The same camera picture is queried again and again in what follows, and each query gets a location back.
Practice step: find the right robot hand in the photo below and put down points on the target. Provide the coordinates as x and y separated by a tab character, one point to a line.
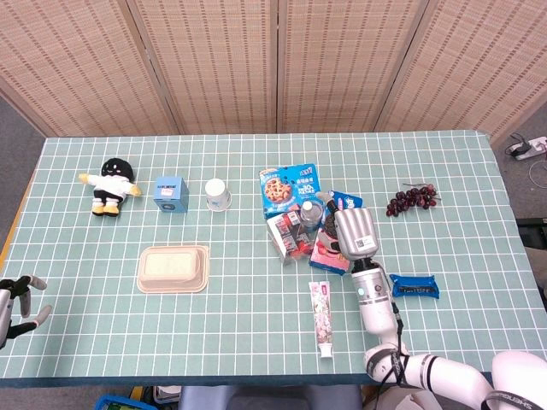
357	235

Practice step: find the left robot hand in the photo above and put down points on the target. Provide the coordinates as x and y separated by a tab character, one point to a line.
5	307

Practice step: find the clear plastic tube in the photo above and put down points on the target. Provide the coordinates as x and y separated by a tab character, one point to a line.
307	206

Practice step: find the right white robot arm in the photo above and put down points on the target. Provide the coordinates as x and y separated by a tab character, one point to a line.
378	299

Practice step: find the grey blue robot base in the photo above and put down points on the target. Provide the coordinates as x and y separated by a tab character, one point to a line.
265	399

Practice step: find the clear box with red items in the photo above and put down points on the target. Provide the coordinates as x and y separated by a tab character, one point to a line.
286	239

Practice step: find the floral toothpaste tube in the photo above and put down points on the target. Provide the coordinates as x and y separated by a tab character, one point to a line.
322	316

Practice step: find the pink blue Oreo box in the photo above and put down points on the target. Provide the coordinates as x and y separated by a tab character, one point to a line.
327	256

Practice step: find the dark red grape bunch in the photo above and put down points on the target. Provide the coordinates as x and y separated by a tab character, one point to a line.
410	200

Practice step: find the blue snack wrapper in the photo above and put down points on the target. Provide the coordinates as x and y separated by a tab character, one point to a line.
414	287

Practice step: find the blue cookie bag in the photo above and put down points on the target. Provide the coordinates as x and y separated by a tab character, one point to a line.
280	188

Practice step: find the green grid tablecloth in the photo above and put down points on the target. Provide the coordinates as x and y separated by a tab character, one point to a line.
256	324

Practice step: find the blue plastic crate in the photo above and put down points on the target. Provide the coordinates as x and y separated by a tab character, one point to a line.
115	402

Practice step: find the white paper cup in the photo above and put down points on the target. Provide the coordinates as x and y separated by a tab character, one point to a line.
217	194

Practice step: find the black penguin plush toy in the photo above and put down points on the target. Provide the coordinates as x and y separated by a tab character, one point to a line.
110	185

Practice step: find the beige pulp food container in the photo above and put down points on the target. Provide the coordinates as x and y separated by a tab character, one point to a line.
171	267

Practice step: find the black floor object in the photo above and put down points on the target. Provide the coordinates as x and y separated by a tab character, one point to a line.
532	230

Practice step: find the brown cardboard box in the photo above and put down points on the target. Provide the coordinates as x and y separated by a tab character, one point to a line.
410	403

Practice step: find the white device under table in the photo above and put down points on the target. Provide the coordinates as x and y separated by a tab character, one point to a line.
167	394

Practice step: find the blue speaker box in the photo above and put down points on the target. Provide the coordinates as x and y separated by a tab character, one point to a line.
171	194

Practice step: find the white power strip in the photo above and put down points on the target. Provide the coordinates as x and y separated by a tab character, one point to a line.
530	147

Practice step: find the bamboo folding screen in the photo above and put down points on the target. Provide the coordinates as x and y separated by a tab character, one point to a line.
222	64

